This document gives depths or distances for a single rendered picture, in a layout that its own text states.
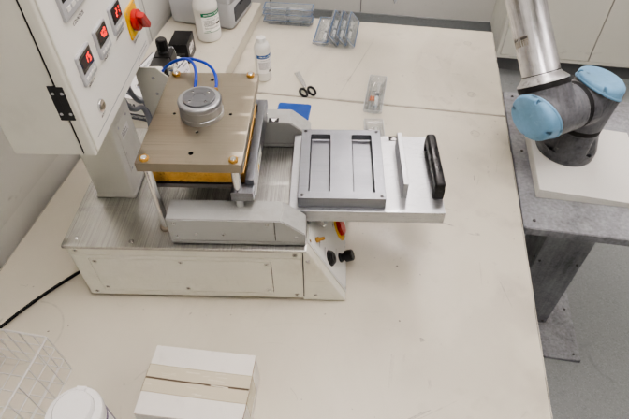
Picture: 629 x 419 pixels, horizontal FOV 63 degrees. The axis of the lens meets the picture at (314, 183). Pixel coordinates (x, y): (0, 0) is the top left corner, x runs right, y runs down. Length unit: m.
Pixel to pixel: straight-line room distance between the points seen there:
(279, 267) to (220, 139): 0.28
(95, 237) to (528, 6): 1.03
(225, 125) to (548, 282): 1.28
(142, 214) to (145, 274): 0.12
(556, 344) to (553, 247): 0.45
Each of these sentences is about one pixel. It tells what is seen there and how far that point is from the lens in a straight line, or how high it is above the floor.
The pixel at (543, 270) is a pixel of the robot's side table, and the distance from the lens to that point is 1.82.
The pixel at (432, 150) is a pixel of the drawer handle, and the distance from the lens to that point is 1.05.
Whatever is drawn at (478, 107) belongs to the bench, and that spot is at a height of 0.75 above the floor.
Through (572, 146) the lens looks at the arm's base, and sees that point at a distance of 1.45.
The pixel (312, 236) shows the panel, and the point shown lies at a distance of 1.00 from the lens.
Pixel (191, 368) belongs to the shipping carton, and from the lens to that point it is 0.96.
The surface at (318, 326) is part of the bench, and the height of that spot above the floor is 0.75.
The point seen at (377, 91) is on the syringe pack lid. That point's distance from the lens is 1.60.
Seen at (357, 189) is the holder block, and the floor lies 0.98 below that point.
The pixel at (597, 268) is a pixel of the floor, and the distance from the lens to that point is 2.34.
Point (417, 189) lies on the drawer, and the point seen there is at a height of 0.97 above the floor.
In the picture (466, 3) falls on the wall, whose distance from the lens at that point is 3.48.
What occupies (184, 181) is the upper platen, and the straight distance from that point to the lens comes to 0.96.
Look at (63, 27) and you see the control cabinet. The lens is 0.79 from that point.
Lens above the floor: 1.69
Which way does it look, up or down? 46 degrees down
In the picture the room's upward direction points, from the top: straight up
